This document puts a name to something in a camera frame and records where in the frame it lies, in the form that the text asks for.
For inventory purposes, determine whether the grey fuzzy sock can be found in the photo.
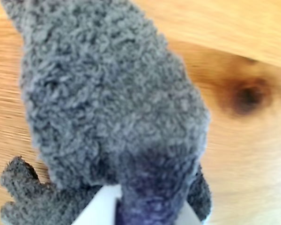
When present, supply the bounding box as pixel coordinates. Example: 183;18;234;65
0;0;213;225

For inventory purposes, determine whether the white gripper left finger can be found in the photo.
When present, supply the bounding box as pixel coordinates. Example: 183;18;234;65
71;184;122;225

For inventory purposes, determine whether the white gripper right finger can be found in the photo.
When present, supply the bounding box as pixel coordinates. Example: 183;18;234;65
177;201;202;225

